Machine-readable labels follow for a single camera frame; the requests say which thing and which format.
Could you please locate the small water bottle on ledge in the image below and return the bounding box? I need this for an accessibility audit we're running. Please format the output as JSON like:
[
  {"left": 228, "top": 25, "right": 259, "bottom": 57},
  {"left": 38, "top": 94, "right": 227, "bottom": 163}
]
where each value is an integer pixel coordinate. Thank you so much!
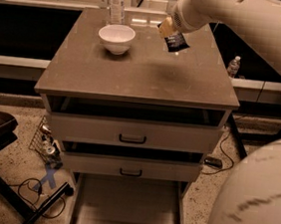
[{"left": 227, "top": 56, "right": 241, "bottom": 78}]

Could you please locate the top drawer with black handle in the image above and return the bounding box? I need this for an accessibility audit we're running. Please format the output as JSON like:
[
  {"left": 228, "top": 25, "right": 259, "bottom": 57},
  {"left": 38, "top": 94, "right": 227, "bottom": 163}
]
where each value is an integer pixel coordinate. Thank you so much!
[{"left": 46, "top": 112, "right": 222, "bottom": 154}]

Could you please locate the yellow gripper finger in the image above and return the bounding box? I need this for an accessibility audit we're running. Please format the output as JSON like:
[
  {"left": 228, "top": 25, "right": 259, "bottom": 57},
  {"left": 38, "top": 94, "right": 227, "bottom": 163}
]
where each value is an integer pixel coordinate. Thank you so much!
[{"left": 157, "top": 17, "right": 177, "bottom": 38}]

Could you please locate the wire basket with cans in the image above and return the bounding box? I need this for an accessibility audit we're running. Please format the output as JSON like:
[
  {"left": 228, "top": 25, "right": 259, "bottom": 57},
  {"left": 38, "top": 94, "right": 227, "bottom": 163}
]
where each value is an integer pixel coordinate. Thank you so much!
[{"left": 29, "top": 116, "right": 61, "bottom": 164}]

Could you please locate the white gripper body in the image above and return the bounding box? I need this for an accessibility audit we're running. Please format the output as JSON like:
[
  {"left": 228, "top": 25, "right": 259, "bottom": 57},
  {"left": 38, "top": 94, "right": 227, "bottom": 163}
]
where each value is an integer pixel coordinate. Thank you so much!
[{"left": 171, "top": 0, "right": 210, "bottom": 34}]

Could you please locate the black cable right floor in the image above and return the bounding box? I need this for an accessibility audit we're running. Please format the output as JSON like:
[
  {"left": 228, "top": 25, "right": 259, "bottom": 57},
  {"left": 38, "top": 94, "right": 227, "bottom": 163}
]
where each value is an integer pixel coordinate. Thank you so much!
[{"left": 201, "top": 126, "right": 239, "bottom": 179}]

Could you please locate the clear water bottle on counter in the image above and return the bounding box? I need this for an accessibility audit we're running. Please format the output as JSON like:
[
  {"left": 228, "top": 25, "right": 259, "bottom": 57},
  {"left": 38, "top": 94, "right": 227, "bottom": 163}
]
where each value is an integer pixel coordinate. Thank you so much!
[{"left": 108, "top": 0, "right": 125, "bottom": 25}]

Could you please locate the open bottom drawer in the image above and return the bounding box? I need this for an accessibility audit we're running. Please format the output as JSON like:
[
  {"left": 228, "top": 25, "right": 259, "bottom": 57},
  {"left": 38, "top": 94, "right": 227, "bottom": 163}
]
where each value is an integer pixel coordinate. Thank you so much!
[{"left": 66, "top": 173, "right": 183, "bottom": 224}]

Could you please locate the black power adapter on floor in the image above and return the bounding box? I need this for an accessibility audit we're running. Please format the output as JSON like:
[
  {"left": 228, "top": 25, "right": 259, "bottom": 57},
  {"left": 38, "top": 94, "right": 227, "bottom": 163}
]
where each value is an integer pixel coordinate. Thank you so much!
[{"left": 204, "top": 157, "right": 223, "bottom": 169}]

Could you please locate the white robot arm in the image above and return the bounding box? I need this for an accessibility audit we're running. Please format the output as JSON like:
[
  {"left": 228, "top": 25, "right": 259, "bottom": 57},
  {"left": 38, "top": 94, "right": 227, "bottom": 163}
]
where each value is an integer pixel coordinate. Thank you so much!
[{"left": 158, "top": 0, "right": 281, "bottom": 224}]

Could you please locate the black cable left floor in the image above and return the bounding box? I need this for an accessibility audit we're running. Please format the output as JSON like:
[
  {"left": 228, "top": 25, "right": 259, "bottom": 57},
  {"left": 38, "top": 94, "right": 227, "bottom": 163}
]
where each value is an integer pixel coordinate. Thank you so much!
[{"left": 5, "top": 175, "right": 69, "bottom": 221}]

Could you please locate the grey drawer cabinet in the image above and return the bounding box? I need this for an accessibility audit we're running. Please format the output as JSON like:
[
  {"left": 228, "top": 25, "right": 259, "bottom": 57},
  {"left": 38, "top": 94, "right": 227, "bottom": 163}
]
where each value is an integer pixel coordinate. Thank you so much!
[{"left": 20, "top": 1, "right": 249, "bottom": 224}]

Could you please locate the drawer with black handle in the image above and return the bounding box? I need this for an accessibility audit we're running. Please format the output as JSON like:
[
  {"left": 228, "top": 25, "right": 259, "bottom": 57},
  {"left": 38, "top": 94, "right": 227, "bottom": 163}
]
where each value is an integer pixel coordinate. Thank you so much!
[
  {"left": 46, "top": 112, "right": 222, "bottom": 154},
  {"left": 61, "top": 151, "right": 201, "bottom": 182}
]

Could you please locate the dark blueberry rxbar wrapper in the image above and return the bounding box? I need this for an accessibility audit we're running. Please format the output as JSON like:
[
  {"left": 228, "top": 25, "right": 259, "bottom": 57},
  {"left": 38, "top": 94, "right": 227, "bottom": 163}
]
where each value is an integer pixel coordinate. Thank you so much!
[{"left": 165, "top": 33, "right": 188, "bottom": 53}]

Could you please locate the middle drawer with black handle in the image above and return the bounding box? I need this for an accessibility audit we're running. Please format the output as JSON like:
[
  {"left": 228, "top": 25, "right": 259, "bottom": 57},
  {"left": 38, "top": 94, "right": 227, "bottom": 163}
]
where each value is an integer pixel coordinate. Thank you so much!
[{"left": 61, "top": 151, "right": 201, "bottom": 182}]

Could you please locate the black cable floor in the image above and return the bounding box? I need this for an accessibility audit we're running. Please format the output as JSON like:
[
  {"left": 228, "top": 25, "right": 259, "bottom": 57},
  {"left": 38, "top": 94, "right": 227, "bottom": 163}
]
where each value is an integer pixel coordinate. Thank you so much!
[
  {"left": 201, "top": 126, "right": 239, "bottom": 179},
  {"left": 5, "top": 175, "right": 69, "bottom": 221}
]

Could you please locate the white ceramic bowl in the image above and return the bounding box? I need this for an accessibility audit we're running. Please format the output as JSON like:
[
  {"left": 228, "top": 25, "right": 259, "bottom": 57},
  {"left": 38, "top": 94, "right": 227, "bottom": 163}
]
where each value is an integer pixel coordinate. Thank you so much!
[{"left": 98, "top": 24, "right": 136, "bottom": 55}]

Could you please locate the black table leg right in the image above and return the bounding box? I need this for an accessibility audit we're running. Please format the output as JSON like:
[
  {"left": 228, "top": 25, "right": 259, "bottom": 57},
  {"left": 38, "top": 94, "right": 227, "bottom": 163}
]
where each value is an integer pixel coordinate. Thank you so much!
[{"left": 228, "top": 114, "right": 247, "bottom": 159}]

